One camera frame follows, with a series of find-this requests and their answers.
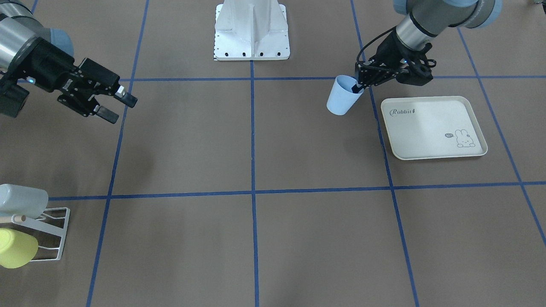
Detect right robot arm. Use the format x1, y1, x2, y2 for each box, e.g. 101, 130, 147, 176
0, 0, 138, 124

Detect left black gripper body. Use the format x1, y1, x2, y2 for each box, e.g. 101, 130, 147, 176
355, 30, 415, 89

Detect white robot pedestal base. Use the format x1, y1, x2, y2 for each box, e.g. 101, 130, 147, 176
213, 0, 290, 61

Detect yellow plastic cup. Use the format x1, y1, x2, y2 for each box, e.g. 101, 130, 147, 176
0, 229, 38, 269

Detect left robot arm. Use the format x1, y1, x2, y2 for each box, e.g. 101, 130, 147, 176
350, 0, 503, 93

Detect cream rabbit tray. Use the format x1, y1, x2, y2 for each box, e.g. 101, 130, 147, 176
380, 96, 489, 160

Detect blue cup back row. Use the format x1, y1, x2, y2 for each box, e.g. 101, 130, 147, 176
326, 75, 364, 116

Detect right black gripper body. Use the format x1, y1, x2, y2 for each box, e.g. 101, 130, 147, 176
12, 38, 121, 117

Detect wooden rack handle rod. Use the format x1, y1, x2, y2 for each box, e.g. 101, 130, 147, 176
0, 214, 26, 224

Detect white wire cup rack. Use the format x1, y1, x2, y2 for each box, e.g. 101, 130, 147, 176
10, 207, 71, 262

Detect grey plastic cup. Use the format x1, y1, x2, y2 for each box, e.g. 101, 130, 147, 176
0, 183, 49, 218

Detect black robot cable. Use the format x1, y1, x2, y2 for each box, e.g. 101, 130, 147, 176
357, 26, 399, 64

